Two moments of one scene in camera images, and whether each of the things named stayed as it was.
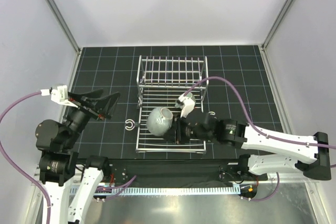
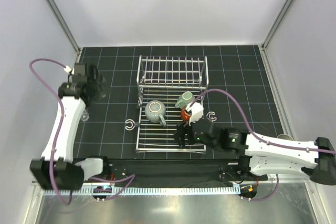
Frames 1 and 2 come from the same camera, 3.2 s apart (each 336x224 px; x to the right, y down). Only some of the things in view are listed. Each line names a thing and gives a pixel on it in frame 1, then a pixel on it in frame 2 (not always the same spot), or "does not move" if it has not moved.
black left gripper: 100,106 → 102,90
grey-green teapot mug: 159,121 → 155,110
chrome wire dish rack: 161,79 does not move
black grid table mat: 159,86 does not move
